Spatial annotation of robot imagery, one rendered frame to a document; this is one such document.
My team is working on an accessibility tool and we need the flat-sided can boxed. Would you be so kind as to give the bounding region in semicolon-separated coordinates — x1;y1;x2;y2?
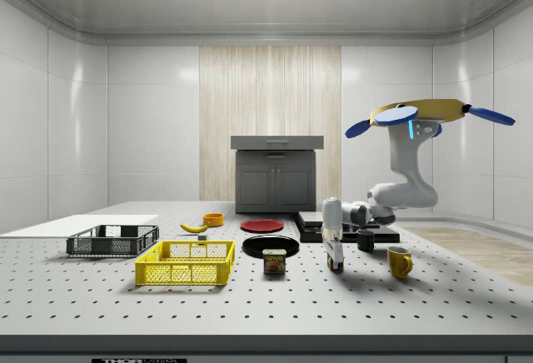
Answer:
262;248;287;276

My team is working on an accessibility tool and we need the yellow basket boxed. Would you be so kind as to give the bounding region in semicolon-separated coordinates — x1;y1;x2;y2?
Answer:
134;240;237;287

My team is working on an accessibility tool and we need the black plate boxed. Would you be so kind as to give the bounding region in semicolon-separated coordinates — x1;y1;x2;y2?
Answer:
242;234;301;259

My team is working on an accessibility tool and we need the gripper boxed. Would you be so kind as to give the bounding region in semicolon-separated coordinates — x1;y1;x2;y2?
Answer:
321;229;346;264

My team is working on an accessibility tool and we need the black mug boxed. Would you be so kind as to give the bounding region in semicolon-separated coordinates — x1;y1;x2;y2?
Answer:
356;229;376;253

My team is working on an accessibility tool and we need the white board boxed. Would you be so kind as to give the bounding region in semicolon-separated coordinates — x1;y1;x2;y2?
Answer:
0;214;160;238

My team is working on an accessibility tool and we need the red plate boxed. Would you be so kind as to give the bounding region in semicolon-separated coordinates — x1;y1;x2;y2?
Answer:
239;218;286;234

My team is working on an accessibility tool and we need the banana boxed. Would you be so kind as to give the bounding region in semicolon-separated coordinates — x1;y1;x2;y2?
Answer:
179;221;211;235

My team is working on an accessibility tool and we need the yellow mug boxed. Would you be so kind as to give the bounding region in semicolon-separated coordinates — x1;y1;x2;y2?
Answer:
386;246;415;279

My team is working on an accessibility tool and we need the white cabinet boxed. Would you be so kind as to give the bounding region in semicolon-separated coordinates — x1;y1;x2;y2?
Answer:
235;148;316;214

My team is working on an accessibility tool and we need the dark grey basket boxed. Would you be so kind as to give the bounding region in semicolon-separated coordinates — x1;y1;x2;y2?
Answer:
66;224;161;258

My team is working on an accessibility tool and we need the puzzle cube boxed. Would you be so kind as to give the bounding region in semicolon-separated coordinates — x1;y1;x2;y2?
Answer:
326;253;345;275

